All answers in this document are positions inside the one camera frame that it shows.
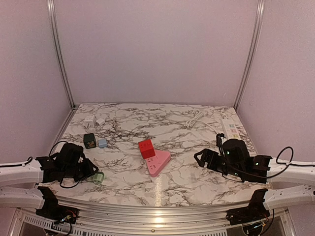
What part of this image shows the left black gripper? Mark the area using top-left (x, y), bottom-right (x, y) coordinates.
top-left (63, 158), bottom-right (99, 182)

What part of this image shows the pink triangular power strip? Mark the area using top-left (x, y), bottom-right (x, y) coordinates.
top-left (146, 150), bottom-right (171, 177)

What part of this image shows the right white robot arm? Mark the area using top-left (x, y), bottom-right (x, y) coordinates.
top-left (194, 139), bottom-right (315, 220)

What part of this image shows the dark green cube adapter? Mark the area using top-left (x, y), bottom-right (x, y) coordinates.
top-left (83, 133), bottom-right (96, 149)

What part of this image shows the white charger left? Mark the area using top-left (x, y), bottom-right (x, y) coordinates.
top-left (83, 114), bottom-right (95, 128)

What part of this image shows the white coiled power cord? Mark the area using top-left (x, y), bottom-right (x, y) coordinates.
top-left (185, 110), bottom-right (222, 136)

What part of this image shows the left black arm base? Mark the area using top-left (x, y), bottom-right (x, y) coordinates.
top-left (35, 186), bottom-right (79, 224)

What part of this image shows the right aluminium corner post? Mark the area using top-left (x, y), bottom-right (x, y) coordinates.
top-left (233, 0), bottom-right (265, 111)

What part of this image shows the light blue cube charger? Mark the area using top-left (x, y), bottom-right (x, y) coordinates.
top-left (98, 139), bottom-right (108, 148)

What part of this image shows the aluminium front table rail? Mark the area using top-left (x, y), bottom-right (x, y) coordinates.
top-left (29, 196), bottom-right (290, 236)

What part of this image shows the aluminium corner post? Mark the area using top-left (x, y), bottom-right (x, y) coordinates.
top-left (47, 0), bottom-right (76, 110)
top-left (233, 0), bottom-right (265, 111)

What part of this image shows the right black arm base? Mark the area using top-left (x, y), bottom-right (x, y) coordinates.
top-left (226, 188), bottom-right (270, 225)

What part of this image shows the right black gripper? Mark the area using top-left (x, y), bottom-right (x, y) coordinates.
top-left (194, 149), bottom-right (243, 178)

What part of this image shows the white multicolour power strip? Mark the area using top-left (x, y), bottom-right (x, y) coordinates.
top-left (221, 119), bottom-right (241, 140)

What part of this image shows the left aluminium corner post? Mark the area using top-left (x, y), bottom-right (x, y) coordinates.
top-left (47, 0), bottom-right (76, 110)

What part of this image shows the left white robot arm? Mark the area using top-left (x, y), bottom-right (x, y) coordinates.
top-left (0, 142), bottom-right (98, 219)

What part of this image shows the red cube socket adapter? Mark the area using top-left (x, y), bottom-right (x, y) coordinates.
top-left (138, 139), bottom-right (156, 159)

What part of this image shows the light green cube charger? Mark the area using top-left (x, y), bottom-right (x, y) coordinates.
top-left (91, 172), bottom-right (105, 184)

